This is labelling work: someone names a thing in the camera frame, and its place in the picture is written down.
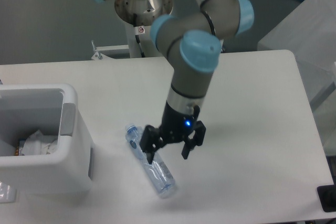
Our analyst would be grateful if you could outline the metal can in bin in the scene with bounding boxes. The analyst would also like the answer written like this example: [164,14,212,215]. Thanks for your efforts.
[14,139,26,156]

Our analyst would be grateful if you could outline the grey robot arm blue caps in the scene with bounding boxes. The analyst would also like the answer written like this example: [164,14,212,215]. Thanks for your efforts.
[96,0,254,162]

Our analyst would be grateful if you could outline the clear plastic item bottom left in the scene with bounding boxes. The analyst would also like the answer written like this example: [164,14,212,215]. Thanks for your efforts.
[0,182,17,204]

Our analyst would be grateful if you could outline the clear plastic water bottle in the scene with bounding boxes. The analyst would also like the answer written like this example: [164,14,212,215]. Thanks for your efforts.
[125,124,176,199]

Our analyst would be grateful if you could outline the left white base bracket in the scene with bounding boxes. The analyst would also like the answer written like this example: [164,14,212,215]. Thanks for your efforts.
[91,40,130,60]

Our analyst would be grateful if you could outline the black cable on pedestal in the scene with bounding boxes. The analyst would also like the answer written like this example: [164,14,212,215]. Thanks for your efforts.
[132,13,146,58]

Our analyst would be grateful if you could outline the crumpled white tissue in bin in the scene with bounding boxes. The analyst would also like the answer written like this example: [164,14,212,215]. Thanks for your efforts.
[23,130,58,156]

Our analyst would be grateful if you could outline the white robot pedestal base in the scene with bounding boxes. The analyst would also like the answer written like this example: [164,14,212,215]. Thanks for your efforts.
[114,0,173,58]

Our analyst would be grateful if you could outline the black device at table edge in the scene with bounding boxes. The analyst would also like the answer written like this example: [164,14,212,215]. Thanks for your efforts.
[317,185,335,212]

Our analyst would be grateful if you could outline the white trash can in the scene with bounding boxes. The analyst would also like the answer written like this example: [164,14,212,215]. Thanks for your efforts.
[1,84,94,194]

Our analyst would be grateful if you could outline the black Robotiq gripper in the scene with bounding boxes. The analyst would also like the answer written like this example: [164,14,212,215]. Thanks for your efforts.
[140,102,206,164]

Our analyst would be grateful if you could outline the white side cabinet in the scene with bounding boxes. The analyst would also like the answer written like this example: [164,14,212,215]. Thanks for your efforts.
[257,0,335,156]

